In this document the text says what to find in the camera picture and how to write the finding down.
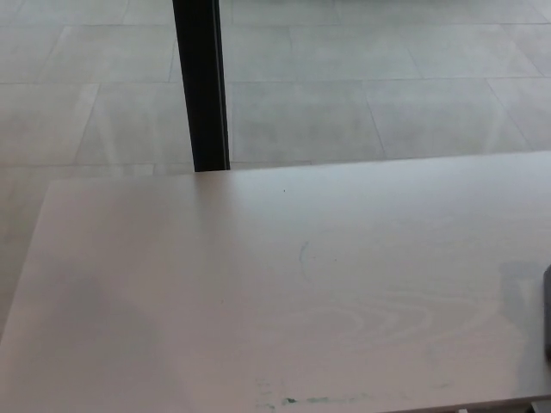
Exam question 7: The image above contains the dark grey felt board eraser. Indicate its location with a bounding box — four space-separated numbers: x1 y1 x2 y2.
542 263 551 361

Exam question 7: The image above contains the black vertical metal post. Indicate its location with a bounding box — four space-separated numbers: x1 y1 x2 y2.
171 0 232 173

